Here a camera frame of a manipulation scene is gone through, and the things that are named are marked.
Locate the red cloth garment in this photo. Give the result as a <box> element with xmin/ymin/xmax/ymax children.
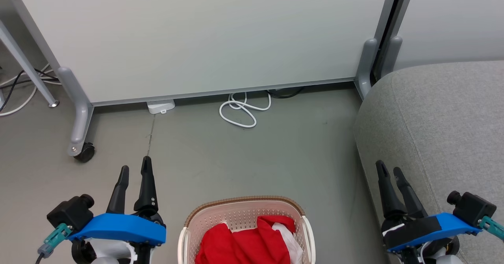
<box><xmin>195</xmin><ymin>215</ymin><xmax>304</xmax><ymax>264</ymax></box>

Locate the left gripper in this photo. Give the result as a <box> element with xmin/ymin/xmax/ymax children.
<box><xmin>72</xmin><ymin>156</ymin><xmax>159</xmax><ymax>264</ymax></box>

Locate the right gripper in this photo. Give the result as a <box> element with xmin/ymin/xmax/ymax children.
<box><xmin>375</xmin><ymin>160</ymin><xmax>465</xmax><ymax>264</ymax></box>

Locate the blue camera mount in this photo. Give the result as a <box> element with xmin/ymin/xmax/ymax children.
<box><xmin>383</xmin><ymin>212</ymin><xmax>483</xmax><ymax>254</ymax></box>
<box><xmin>68</xmin><ymin>212</ymin><xmax>167</xmax><ymax>246</ymax></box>

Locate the grey partition foot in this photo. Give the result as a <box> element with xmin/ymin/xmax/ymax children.
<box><xmin>57</xmin><ymin>67</ymin><xmax>95</xmax><ymax>156</ymax></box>
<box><xmin>354</xmin><ymin>38</ymin><xmax>380</xmax><ymax>100</ymax></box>
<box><xmin>380</xmin><ymin>36</ymin><xmax>403</xmax><ymax>80</ymax></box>

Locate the coiled white cable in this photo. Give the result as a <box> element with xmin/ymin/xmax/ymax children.
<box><xmin>219</xmin><ymin>92</ymin><xmax>272</xmax><ymax>129</ymax></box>

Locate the grey fabric sofa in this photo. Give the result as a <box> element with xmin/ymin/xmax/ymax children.
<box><xmin>353</xmin><ymin>60</ymin><xmax>504</xmax><ymax>264</ymax></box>

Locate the black cable under partition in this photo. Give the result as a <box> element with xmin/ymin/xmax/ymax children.
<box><xmin>266</xmin><ymin>87</ymin><xmax>304</xmax><ymax>99</ymax></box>

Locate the white power box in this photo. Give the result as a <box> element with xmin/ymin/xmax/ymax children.
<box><xmin>146</xmin><ymin>100</ymin><xmax>176</xmax><ymax>115</ymax></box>

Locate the white floor cable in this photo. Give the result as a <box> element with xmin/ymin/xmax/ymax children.
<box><xmin>0</xmin><ymin>62</ymin><xmax>61</xmax><ymax>117</ymax></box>

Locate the grey metal table leg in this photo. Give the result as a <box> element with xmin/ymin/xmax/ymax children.
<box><xmin>0</xmin><ymin>19</ymin><xmax>60</xmax><ymax>108</ymax></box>

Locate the teal cable connector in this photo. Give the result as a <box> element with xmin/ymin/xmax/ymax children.
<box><xmin>37</xmin><ymin>223</ymin><xmax>74</xmax><ymax>257</ymax></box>
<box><xmin>478</xmin><ymin>216</ymin><xmax>504</xmax><ymax>242</ymax></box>

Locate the black caster wheel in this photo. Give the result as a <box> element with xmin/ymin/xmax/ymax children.
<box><xmin>74</xmin><ymin>142</ymin><xmax>96</xmax><ymax>163</ymax></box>

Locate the left blue camera mount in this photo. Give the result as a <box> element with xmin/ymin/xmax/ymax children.
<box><xmin>68</xmin><ymin>212</ymin><xmax>167</xmax><ymax>246</ymax></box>

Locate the right teal cable connector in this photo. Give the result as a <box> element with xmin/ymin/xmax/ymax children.
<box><xmin>478</xmin><ymin>216</ymin><xmax>504</xmax><ymax>242</ymax></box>

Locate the beige perforated laundry basket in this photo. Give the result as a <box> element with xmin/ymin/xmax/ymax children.
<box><xmin>178</xmin><ymin>195</ymin><xmax>316</xmax><ymax>264</ymax></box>

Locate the white partition panel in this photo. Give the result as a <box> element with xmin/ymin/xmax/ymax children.
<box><xmin>388</xmin><ymin>0</ymin><xmax>504</xmax><ymax>74</ymax></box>
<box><xmin>7</xmin><ymin>0</ymin><xmax>399</xmax><ymax>107</ymax></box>

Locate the right blue camera mount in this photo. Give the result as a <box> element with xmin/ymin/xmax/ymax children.
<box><xmin>383</xmin><ymin>212</ymin><xmax>483</xmax><ymax>254</ymax></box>

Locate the left teal cable connector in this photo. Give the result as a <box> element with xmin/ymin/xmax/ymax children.
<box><xmin>37</xmin><ymin>223</ymin><xmax>74</xmax><ymax>257</ymax></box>

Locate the black floor cable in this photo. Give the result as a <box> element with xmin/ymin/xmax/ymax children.
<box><xmin>0</xmin><ymin>69</ymin><xmax>59</xmax><ymax>113</ymax></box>

